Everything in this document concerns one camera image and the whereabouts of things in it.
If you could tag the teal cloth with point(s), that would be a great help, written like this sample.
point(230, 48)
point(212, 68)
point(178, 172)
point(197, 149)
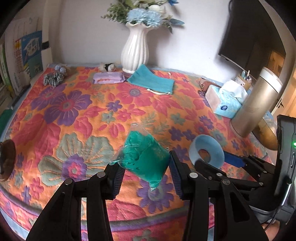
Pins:
point(142, 155)

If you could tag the small blue pompom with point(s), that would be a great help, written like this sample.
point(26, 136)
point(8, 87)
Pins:
point(60, 69)

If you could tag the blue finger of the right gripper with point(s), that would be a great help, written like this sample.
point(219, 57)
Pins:
point(233, 160)

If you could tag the teal towel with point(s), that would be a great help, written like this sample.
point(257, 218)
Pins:
point(143, 77)

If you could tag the floral orange tablecloth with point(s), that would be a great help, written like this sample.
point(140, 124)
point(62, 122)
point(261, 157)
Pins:
point(72, 131)

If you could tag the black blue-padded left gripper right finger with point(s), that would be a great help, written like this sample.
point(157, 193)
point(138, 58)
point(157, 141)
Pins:
point(233, 217)

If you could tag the blue tissue box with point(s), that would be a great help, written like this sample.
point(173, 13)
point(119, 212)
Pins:
point(226, 100)

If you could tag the stack of books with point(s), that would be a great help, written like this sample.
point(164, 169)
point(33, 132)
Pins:
point(25, 52)

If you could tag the black wall television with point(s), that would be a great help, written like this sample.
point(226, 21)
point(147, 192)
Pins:
point(251, 40)

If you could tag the white ribbed vase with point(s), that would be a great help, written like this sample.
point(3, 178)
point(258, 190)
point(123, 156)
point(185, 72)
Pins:
point(136, 51)

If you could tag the blue white artificial flowers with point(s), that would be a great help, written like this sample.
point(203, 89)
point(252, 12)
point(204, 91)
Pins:
point(149, 13)

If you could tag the round brown basket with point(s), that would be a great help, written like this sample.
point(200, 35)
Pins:
point(265, 132)

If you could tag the small black white figurine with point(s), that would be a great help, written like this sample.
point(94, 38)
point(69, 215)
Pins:
point(107, 67)

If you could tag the brown round object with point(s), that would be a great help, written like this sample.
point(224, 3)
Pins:
point(8, 157)

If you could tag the bamboo pen holder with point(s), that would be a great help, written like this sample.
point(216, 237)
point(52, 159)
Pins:
point(244, 79)

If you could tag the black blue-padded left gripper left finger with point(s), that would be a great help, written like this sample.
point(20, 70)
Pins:
point(61, 217)

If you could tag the beige cylindrical air purifier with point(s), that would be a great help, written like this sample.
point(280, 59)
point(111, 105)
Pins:
point(257, 103)

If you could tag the plaid scrunchie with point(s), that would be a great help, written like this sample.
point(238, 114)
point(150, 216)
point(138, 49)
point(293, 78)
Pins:
point(53, 79)

